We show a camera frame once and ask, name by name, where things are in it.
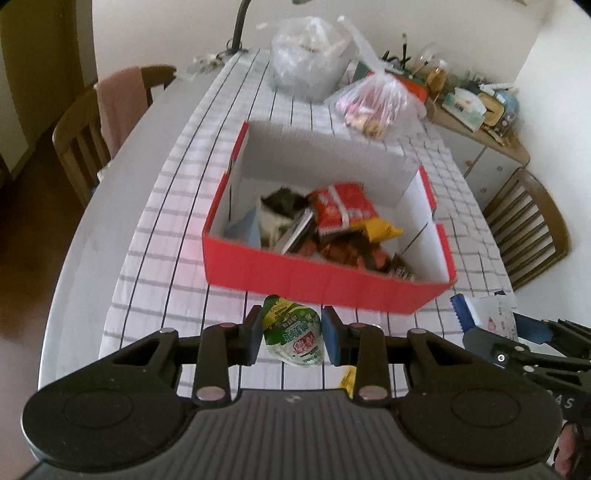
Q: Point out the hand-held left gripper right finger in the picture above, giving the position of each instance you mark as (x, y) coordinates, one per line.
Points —
(331, 334)

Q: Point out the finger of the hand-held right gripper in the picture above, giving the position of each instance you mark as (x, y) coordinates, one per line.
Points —
(533, 328)
(489, 346)

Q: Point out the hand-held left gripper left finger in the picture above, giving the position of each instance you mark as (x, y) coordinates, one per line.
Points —
(255, 332)

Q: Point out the white blue snack packet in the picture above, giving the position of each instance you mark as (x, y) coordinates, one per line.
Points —
(489, 318)

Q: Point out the green snack pouch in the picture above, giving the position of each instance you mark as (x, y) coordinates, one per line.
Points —
(291, 332)

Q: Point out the red cardboard box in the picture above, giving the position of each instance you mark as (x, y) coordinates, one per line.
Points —
(323, 281)

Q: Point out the light blue biscuit packet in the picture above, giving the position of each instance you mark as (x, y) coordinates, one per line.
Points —
(244, 228)

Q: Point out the silver foil snack packet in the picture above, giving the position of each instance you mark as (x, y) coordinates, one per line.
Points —
(298, 230)

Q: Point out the dark brown snack packet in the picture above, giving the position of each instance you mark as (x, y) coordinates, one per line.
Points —
(281, 201)

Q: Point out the person's right hand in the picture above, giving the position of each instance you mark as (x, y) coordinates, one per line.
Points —
(570, 447)

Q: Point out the white yellow snack packet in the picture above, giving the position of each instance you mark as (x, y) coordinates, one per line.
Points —
(347, 383)

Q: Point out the orange red snack packet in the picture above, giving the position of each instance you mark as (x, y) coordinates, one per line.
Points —
(346, 251)

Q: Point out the wooden chair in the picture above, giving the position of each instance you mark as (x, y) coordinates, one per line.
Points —
(78, 138)
(531, 230)
(159, 78)

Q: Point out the white checked tablecloth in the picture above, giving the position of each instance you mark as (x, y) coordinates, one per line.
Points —
(184, 230)

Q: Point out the white wooden cabinet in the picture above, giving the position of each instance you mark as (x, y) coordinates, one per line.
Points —
(489, 170)

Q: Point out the blue round container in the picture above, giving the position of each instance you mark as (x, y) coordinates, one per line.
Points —
(508, 104)

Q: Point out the white tissue box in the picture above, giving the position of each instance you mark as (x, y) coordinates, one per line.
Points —
(464, 108)

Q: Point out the pink plastic bag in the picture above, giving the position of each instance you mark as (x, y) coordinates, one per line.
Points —
(374, 101)

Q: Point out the pink cloth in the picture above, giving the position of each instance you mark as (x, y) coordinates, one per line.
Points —
(122, 106)

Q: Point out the amber glass jar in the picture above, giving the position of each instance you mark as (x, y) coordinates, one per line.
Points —
(437, 81)

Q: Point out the clear plastic bag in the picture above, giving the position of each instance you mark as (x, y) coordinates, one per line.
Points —
(304, 64)

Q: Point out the crumpled clear wrapper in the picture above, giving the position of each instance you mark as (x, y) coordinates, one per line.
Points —
(207, 62)

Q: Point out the black gooseneck lamp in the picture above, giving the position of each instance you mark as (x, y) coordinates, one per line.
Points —
(239, 27)

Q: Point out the yellow wooden wardrobe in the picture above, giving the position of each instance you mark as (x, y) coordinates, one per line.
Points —
(41, 69)

